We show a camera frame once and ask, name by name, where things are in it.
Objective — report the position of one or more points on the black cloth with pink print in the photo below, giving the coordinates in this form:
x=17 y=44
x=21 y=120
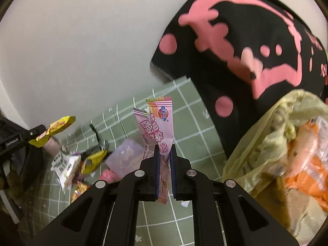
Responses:
x=230 y=18

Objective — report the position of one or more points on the yellow plastic bag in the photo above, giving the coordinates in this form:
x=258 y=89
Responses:
x=256 y=146

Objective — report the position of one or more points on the small white paper scrap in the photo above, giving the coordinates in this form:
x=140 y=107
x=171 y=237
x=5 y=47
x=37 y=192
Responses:
x=185 y=204

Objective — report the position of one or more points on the yellow and black wrapper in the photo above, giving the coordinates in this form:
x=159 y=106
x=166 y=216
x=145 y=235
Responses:
x=94 y=158

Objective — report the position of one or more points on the pink plastic packet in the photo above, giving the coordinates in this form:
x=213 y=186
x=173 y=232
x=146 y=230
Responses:
x=109 y=176

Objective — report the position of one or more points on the dark backpack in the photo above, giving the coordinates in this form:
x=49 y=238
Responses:
x=32 y=164

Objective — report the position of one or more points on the yellow snack wrapper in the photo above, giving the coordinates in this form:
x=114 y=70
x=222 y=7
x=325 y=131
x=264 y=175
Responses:
x=59 y=126

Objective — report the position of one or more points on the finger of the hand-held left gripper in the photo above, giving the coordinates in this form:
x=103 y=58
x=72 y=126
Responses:
x=35 y=133

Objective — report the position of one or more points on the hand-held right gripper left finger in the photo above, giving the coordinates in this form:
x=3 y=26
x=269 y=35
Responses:
x=157 y=174

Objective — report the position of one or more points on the red snack wrapper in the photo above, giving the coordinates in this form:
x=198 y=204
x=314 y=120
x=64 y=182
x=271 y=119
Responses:
x=79 y=189

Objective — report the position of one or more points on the orange snack wrapper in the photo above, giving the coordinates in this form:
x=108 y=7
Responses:
x=307 y=182

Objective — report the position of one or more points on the pale purple translucent wrapper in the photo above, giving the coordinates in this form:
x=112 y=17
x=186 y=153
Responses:
x=123 y=156

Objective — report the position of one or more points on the long pink candy wrapper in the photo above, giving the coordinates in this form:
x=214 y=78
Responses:
x=158 y=123

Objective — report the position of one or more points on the green checked tablecloth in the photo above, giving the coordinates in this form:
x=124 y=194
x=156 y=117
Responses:
x=189 y=143

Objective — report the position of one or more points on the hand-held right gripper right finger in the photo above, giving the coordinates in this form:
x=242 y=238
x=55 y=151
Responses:
x=173 y=174

